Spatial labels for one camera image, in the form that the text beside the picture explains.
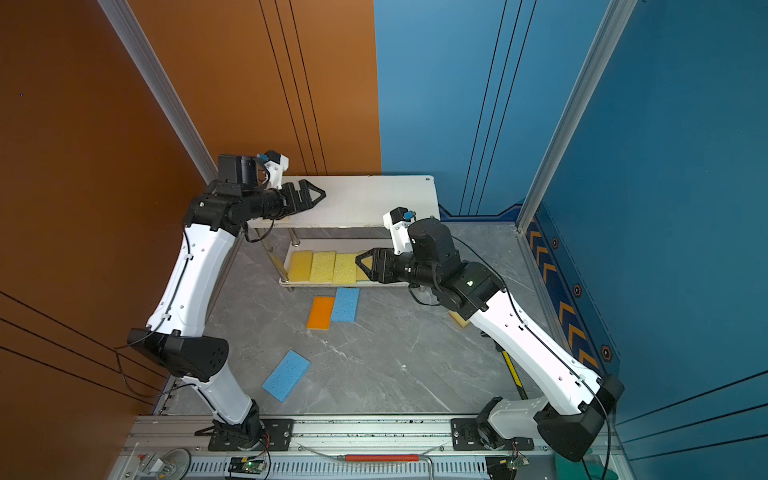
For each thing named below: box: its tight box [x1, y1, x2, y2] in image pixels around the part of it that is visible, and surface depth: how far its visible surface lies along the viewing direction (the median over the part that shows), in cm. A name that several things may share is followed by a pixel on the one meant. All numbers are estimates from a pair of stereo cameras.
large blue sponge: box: [262, 350, 311, 403], surface depth 84 cm
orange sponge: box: [306, 296, 335, 330], surface depth 96 cm
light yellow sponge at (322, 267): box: [309, 251, 336, 284], surface depth 99 cm
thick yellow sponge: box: [288, 251, 313, 282], surface depth 99 cm
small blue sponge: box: [332, 287, 360, 323], surface depth 98 cm
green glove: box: [554, 448, 619, 480], surface depth 70 cm
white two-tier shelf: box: [248, 175, 441, 291], surface depth 87 cm
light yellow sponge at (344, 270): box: [333, 252, 357, 285], surface depth 98 cm
